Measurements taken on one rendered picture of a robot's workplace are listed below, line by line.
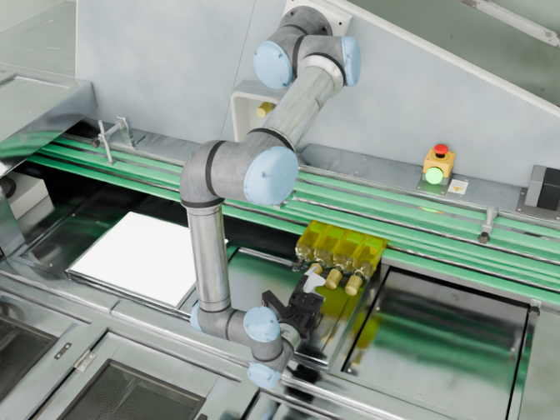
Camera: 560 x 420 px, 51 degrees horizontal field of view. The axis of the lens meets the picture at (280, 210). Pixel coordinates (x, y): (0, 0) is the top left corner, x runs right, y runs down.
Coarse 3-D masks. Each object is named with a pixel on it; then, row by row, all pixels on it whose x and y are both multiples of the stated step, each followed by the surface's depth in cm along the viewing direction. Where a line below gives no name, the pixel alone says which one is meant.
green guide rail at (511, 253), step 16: (304, 192) 180; (304, 208) 174; (320, 208) 174; (336, 208) 174; (352, 208) 173; (368, 208) 173; (368, 224) 167; (384, 224) 167; (400, 224) 167; (416, 224) 166; (432, 224) 166; (416, 240) 162; (432, 240) 160; (448, 240) 160; (464, 240) 160; (496, 240) 159; (480, 256) 155; (496, 256) 154; (512, 256) 154; (528, 256) 154; (544, 256) 153; (544, 272) 150
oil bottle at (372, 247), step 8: (368, 240) 167; (376, 240) 167; (384, 240) 168; (360, 248) 165; (368, 248) 165; (376, 248) 164; (384, 248) 170; (360, 256) 162; (368, 256) 162; (376, 256) 163; (352, 264) 161; (360, 264) 160; (368, 264) 160; (376, 264) 165; (352, 272) 162; (368, 272) 160
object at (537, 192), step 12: (540, 168) 154; (552, 168) 154; (540, 180) 151; (552, 180) 150; (528, 192) 153; (540, 192) 153; (552, 192) 150; (528, 204) 155; (540, 204) 153; (552, 204) 152
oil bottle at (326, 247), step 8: (328, 232) 171; (336, 232) 170; (344, 232) 171; (320, 240) 168; (328, 240) 168; (336, 240) 168; (320, 248) 166; (328, 248) 165; (336, 248) 166; (320, 256) 164; (328, 256) 164; (328, 264) 165
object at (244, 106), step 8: (232, 96) 177; (240, 96) 175; (248, 96) 174; (256, 96) 173; (232, 104) 179; (240, 104) 182; (248, 104) 185; (256, 104) 184; (232, 112) 180; (240, 112) 183; (248, 112) 187; (256, 112) 186; (232, 120) 182; (240, 120) 184; (248, 120) 188; (256, 120) 188; (264, 120) 186; (240, 128) 186; (248, 128) 190; (240, 136) 187
